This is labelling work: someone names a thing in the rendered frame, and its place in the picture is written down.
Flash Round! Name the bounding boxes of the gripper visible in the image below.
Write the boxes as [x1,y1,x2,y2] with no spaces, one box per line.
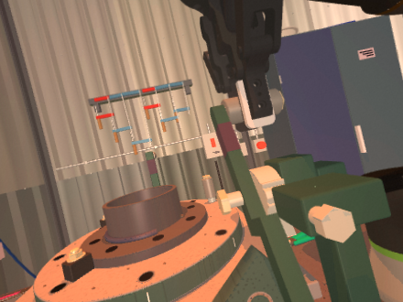
[180,0,284,131]

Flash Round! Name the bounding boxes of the beige link pin knob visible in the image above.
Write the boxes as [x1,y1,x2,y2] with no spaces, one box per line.
[216,188,245,215]

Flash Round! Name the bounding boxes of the green link with maroon band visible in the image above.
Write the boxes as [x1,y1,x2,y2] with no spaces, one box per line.
[210,104,314,302]

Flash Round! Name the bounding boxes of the silver lock pin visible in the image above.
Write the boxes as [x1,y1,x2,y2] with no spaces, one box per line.
[201,175,217,204]

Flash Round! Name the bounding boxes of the green positioner body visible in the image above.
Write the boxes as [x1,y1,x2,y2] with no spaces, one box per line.
[135,153,392,302]

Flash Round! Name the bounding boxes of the orange turntable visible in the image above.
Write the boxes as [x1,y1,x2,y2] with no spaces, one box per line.
[32,198,246,302]

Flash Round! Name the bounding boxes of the white box with red button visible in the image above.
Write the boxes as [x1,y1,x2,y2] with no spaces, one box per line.
[201,132,225,159]
[250,128,269,155]

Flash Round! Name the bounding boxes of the blue metal cabinet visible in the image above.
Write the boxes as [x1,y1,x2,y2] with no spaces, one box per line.
[263,15,403,178]

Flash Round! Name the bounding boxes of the beige pivot disc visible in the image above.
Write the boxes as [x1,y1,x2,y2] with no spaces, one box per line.
[249,166,287,217]

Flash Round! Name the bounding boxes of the green bar with maroon band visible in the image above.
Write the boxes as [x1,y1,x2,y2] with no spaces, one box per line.
[145,151,162,189]

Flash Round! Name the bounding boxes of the brown flanged pipe workpiece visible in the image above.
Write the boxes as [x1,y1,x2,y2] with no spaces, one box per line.
[74,184,209,269]

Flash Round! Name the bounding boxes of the beige hexagonal bolt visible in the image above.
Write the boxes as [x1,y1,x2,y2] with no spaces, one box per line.
[308,203,357,243]

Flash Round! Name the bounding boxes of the small green part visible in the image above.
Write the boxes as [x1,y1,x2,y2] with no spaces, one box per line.
[290,232,317,247]

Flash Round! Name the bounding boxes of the black clamp block brass bolt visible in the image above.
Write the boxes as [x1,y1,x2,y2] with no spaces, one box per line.
[61,247,96,283]

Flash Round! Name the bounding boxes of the beige and grey link handle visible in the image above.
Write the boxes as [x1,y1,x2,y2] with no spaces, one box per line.
[221,88,287,124]

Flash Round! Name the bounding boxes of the grey wall rack with clamps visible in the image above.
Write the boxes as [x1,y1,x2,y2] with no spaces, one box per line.
[87,79,193,156]

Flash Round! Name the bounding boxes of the blue cable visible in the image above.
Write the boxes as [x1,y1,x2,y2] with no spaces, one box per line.
[0,238,38,280]

